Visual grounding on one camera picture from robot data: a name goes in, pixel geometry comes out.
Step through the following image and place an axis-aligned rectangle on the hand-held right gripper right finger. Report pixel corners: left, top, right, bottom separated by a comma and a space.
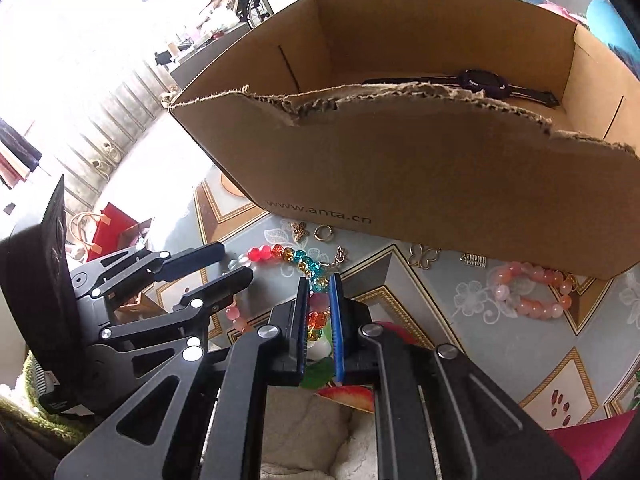
327, 272, 583, 480

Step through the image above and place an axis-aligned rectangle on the magenta clothing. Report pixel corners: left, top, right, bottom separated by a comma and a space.
545, 407, 640, 480

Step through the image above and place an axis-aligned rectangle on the black wrist watch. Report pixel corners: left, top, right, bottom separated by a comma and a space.
362, 69, 561, 107

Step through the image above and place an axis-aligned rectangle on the white fleece clothing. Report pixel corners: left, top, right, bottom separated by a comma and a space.
260, 387, 381, 480

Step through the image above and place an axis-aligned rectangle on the red gift bag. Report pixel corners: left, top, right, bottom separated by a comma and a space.
92, 202, 153, 256

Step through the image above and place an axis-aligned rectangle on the dark hanging cloth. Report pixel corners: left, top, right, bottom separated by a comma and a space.
0, 117, 41, 191

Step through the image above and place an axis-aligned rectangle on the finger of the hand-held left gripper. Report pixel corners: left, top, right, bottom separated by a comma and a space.
70, 241, 227, 301
99, 266, 256, 357

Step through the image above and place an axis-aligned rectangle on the metal window railing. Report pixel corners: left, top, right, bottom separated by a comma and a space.
30, 60, 176, 211

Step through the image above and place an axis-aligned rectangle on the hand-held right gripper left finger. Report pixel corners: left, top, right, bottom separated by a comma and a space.
55, 276, 311, 480

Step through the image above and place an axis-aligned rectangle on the brown cardboard box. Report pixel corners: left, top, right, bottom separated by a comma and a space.
169, 0, 640, 281

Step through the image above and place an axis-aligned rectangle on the pink floral quilt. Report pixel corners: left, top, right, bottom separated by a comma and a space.
537, 2, 591, 26

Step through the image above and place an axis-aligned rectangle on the multicolour glass bead bracelet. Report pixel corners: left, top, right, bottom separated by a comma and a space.
225, 242, 341, 346

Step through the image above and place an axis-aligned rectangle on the wheelchair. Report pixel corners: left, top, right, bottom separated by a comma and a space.
235, 0, 273, 28

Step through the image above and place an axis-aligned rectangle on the blue printed quilt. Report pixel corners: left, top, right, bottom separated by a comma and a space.
585, 0, 640, 68

